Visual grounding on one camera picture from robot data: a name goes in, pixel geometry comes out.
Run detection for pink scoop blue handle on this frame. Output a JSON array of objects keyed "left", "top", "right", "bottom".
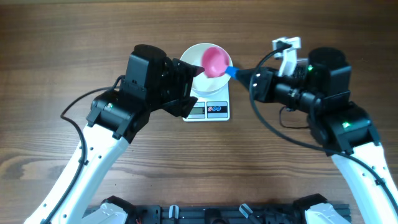
[{"left": 201, "top": 47, "right": 238, "bottom": 79}]

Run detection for white digital kitchen scale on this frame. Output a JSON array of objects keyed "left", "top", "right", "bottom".
[{"left": 183, "top": 84, "right": 230, "bottom": 122}]

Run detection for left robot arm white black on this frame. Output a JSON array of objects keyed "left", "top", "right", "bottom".
[{"left": 26, "top": 44, "right": 204, "bottom": 223}]

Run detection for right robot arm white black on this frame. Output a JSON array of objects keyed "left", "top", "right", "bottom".
[{"left": 232, "top": 47, "right": 397, "bottom": 223}]

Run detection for white bowl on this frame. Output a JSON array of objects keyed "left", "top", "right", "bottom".
[{"left": 180, "top": 43, "right": 231, "bottom": 94}]

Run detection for black mounting rail base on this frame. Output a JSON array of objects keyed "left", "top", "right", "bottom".
[{"left": 81, "top": 194, "right": 352, "bottom": 224}]

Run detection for black beans in container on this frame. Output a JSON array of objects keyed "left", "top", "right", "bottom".
[{"left": 293, "top": 65, "right": 308, "bottom": 82}]

